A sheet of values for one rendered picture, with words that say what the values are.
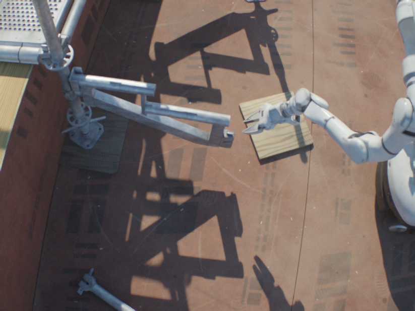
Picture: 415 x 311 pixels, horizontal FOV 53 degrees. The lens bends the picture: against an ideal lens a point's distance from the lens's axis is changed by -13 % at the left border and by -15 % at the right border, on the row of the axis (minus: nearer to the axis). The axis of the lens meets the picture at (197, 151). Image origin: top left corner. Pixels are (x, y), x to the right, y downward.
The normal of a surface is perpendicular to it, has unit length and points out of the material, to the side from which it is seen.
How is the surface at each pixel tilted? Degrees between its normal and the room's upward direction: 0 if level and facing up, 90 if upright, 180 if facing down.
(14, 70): 0
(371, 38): 0
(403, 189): 45
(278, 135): 0
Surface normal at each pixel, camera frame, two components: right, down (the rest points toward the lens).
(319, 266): 0.04, -0.36
